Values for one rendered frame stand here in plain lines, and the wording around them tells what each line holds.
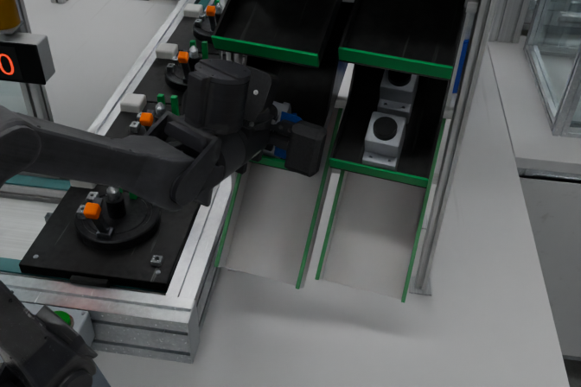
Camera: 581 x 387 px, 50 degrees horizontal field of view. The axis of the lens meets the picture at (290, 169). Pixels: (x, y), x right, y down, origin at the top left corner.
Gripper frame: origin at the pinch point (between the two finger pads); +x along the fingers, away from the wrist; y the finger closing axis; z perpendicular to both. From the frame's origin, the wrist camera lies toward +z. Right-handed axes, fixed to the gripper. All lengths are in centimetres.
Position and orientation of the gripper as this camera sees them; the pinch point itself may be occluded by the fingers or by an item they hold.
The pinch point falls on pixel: (268, 118)
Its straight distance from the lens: 80.0
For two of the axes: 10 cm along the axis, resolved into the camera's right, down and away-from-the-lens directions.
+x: 3.9, -3.5, 8.5
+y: -9.1, -3.2, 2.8
